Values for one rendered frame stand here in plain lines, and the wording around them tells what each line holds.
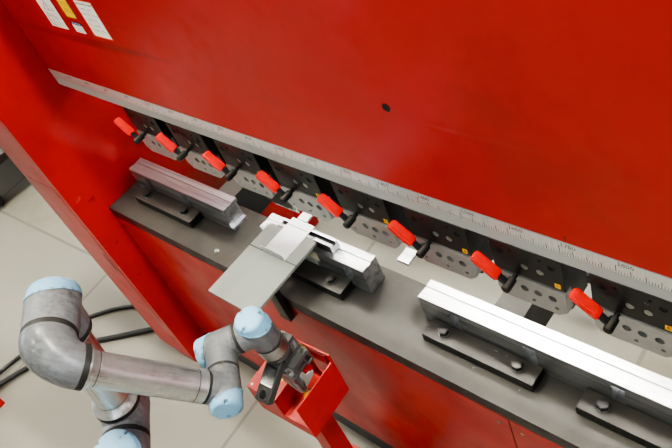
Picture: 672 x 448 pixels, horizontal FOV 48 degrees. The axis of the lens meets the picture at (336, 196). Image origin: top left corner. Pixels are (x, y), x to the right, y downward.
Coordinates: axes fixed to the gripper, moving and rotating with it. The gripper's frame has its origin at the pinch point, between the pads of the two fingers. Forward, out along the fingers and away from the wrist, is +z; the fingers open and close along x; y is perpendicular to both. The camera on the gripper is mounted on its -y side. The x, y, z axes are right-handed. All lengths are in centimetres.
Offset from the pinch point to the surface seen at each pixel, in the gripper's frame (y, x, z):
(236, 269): 16.5, 25.0, -21.2
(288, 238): 30.8, 17.3, -20.2
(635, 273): 30, -80, -59
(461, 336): 26.9, -36.7, -10.7
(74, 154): 27, 103, -32
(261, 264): 20.7, 19.1, -20.8
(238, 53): 36, -1, -86
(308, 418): -4.8, -4.7, 2.5
